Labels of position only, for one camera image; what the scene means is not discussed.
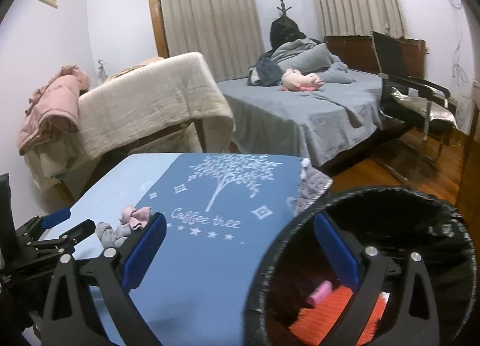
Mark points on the pink wrapper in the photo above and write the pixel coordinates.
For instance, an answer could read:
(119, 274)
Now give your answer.
(323, 291)

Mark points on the black chair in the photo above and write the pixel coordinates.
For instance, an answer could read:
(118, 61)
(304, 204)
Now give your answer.
(394, 74)

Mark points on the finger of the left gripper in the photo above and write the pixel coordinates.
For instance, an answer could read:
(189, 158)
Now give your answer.
(33, 229)
(65, 243)

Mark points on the grey pillow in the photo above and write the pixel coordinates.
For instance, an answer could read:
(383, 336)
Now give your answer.
(310, 61)

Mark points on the pink plush toy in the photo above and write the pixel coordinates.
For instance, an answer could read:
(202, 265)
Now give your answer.
(295, 81)

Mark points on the grey bed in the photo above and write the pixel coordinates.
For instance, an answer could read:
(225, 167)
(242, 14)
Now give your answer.
(325, 126)

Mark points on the silver cushion on chair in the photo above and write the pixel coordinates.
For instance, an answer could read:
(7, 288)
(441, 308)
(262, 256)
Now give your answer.
(419, 105)

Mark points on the black trash bin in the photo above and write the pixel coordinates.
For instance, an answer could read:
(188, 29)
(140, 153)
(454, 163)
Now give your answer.
(395, 220)

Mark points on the dark blue clothes on bed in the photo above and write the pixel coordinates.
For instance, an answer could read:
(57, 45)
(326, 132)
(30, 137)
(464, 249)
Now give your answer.
(265, 73)

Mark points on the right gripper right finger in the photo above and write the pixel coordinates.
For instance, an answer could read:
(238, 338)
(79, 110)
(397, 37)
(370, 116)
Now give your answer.
(365, 270)

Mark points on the pink jacket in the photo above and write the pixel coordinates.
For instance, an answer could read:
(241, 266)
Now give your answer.
(53, 110)

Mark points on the beige blanket on rack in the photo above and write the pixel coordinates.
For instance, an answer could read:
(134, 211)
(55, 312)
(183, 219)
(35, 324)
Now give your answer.
(149, 99)

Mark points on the pink sock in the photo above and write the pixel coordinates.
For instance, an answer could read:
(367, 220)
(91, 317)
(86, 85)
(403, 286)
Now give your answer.
(135, 218)

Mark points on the grey sock ball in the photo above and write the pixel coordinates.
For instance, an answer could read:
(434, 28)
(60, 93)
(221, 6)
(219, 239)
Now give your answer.
(110, 238)

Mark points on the coat rack with black clothes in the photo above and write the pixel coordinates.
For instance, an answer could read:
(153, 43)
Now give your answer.
(284, 29)

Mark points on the blue patterned table cloth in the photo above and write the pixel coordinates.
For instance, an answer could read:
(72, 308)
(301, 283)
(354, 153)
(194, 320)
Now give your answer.
(223, 211)

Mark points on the large orange foam net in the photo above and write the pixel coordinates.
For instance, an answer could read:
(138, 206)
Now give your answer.
(313, 324)

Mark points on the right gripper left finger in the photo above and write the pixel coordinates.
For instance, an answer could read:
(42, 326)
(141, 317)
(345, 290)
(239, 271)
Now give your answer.
(70, 316)

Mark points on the left beige curtain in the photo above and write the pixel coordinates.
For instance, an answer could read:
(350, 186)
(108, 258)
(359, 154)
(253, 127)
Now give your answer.
(226, 32)

